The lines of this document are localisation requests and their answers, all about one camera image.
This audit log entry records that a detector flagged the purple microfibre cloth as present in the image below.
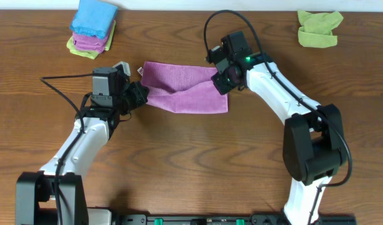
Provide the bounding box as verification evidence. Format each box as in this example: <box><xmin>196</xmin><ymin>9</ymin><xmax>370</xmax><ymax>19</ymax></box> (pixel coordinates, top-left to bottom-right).
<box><xmin>138</xmin><ymin>61</ymin><xmax>228</xmax><ymax>114</ymax></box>

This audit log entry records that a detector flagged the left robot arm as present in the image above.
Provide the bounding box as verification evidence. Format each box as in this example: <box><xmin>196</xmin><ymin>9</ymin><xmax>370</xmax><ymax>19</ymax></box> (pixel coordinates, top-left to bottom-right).
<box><xmin>15</xmin><ymin>81</ymin><xmax>149</xmax><ymax>224</ymax></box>

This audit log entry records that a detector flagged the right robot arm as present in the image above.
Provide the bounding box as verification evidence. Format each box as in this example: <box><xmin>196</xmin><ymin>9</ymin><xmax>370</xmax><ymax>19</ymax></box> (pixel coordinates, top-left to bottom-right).
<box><xmin>212</xmin><ymin>54</ymin><xmax>352</xmax><ymax>224</ymax></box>

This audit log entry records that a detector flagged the folded purple cloth in stack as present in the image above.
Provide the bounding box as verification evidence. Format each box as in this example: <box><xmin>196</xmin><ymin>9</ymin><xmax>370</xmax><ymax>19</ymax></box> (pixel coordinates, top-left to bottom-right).
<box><xmin>73</xmin><ymin>20</ymin><xmax>116</xmax><ymax>53</ymax></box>

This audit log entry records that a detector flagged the folded green cloth in stack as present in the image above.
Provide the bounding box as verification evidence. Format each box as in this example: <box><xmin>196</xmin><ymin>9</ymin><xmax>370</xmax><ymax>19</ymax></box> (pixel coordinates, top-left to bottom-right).
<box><xmin>66</xmin><ymin>35</ymin><xmax>100</xmax><ymax>59</ymax></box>

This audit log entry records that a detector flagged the folded blue cloth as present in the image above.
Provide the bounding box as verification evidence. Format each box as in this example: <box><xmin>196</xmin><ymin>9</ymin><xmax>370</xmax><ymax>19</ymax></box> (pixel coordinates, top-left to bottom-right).
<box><xmin>69</xmin><ymin>0</ymin><xmax>118</xmax><ymax>39</ymax></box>

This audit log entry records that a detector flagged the crumpled green cloth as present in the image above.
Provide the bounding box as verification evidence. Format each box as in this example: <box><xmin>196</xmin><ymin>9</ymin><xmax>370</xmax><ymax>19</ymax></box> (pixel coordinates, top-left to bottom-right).
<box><xmin>297</xmin><ymin>10</ymin><xmax>344</xmax><ymax>48</ymax></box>

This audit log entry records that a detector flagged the right black cable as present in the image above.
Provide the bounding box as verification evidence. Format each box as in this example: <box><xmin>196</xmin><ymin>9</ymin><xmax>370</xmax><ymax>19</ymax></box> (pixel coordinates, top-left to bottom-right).
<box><xmin>203</xmin><ymin>9</ymin><xmax>354</xmax><ymax>225</ymax></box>

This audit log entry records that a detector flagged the black cable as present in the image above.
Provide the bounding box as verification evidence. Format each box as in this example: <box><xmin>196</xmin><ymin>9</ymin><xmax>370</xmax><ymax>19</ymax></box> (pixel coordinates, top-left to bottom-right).
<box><xmin>40</xmin><ymin>73</ymin><xmax>133</xmax><ymax>225</ymax></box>
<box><xmin>203</xmin><ymin>9</ymin><xmax>354</xmax><ymax>225</ymax></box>

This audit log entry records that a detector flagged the left black cable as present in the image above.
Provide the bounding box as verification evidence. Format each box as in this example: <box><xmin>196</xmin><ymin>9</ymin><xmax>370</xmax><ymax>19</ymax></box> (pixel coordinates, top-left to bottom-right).
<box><xmin>40</xmin><ymin>73</ymin><xmax>133</xmax><ymax>225</ymax></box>

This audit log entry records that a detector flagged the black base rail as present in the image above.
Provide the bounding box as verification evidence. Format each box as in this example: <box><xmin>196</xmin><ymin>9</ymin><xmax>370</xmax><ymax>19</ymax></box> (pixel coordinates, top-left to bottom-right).
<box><xmin>116</xmin><ymin>213</ymin><xmax>357</xmax><ymax>225</ymax></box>

